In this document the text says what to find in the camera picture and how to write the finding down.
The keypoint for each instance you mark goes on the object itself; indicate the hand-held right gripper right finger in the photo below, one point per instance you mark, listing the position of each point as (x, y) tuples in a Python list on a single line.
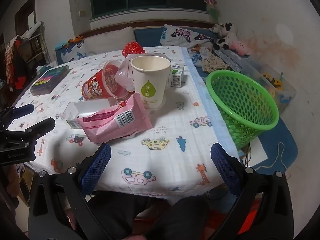
[(223, 165)]

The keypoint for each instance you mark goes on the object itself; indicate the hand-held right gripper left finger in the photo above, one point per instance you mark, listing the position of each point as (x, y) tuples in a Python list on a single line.
[(97, 165)]

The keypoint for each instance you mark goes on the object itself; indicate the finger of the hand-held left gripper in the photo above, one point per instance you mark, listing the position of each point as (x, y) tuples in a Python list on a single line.
[(42, 126), (23, 110)]

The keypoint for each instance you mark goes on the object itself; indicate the pink snack packet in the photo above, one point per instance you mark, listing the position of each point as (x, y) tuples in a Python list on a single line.
[(112, 127)]

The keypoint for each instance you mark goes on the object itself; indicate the clear plastic box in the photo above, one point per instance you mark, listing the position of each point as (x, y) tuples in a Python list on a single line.
[(82, 108)]

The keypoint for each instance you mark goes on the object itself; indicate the green plastic mesh basket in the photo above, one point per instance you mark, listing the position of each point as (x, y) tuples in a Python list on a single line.
[(260, 128)]

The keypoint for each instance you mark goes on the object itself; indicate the red instant noodle cup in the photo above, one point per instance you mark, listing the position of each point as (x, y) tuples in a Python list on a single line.
[(97, 85)]

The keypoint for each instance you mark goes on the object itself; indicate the white paper cup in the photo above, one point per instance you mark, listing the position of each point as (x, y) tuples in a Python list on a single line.
[(150, 80)]

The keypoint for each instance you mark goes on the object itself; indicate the white paper sheet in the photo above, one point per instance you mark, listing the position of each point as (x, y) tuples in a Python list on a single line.
[(257, 152)]

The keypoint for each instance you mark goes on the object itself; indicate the dark colourful flat box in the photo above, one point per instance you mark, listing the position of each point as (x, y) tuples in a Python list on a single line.
[(48, 80)]

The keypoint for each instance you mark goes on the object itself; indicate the drying rack with clothes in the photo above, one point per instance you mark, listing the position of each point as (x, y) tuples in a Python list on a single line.
[(16, 60)]

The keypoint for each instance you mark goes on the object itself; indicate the person's legs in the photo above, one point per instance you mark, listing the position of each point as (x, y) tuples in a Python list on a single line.
[(120, 212)]

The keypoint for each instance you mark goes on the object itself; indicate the white cartoon printed tablecloth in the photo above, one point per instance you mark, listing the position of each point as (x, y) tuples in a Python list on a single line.
[(175, 135)]

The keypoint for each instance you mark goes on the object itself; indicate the small orange toy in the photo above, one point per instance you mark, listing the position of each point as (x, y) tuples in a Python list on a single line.
[(75, 40)]

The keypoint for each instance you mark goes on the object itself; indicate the clear plastic storage bin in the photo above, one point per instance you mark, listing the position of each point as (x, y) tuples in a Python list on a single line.
[(287, 95)]

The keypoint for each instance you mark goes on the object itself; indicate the dark wooden door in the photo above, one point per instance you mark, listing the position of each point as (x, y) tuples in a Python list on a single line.
[(23, 12)]

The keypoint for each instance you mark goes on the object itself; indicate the yellow toy vehicle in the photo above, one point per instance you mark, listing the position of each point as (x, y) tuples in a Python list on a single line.
[(273, 81)]

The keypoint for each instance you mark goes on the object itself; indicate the small white milk carton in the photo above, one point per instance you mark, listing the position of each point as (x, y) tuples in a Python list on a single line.
[(176, 78)]

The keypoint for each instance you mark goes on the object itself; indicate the beige patterned clothes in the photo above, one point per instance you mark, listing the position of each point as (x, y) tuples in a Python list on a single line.
[(212, 62)]

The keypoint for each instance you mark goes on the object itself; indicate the white pillow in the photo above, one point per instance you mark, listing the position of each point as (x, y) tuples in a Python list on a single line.
[(107, 40)]

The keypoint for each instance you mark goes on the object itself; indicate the pink plush toy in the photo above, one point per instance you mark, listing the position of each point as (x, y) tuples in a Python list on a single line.
[(238, 46)]

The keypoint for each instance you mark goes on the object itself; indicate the black and white cow plush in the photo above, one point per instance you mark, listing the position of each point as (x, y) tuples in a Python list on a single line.
[(226, 38)]

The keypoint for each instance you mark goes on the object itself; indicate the butterfly print pillow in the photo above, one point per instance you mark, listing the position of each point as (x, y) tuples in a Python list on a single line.
[(180, 36)]

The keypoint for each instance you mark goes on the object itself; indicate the colourful wall decoration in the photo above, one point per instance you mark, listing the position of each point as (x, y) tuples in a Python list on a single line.
[(210, 0)]

